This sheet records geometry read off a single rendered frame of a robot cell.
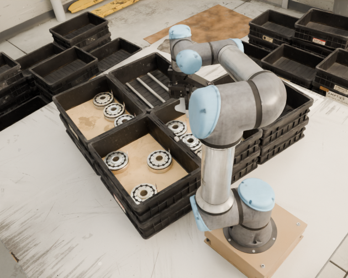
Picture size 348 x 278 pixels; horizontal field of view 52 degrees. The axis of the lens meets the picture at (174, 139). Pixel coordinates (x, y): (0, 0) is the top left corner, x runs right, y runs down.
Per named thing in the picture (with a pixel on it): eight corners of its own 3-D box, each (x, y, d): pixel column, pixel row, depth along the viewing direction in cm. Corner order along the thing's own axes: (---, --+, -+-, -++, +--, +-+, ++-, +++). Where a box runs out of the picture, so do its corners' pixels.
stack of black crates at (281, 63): (323, 99, 272) (333, 60, 248) (301, 120, 258) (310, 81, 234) (278, 80, 293) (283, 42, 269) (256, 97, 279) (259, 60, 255)
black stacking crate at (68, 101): (151, 132, 165) (147, 113, 157) (93, 162, 155) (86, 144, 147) (111, 91, 190) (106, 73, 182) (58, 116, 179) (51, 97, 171)
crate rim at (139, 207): (205, 171, 134) (205, 167, 132) (136, 213, 123) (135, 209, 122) (148, 116, 159) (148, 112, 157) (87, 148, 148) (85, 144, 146)
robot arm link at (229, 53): (311, 83, 79) (236, 28, 120) (263, 91, 77) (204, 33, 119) (305, 129, 85) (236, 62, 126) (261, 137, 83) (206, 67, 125)
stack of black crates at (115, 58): (126, 70, 320) (119, 36, 296) (148, 83, 304) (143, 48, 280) (90, 92, 302) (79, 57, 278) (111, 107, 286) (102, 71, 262)
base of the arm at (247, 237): (279, 226, 128) (284, 210, 121) (256, 256, 120) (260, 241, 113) (243, 203, 135) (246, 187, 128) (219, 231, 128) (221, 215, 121)
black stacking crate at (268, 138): (310, 120, 162) (315, 101, 154) (262, 150, 152) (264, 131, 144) (248, 80, 186) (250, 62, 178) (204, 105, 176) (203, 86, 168)
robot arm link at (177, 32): (170, 35, 117) (165, 25, 123) (173, 65, 125) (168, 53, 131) (194, 31, 118) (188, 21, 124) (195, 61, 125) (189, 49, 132)
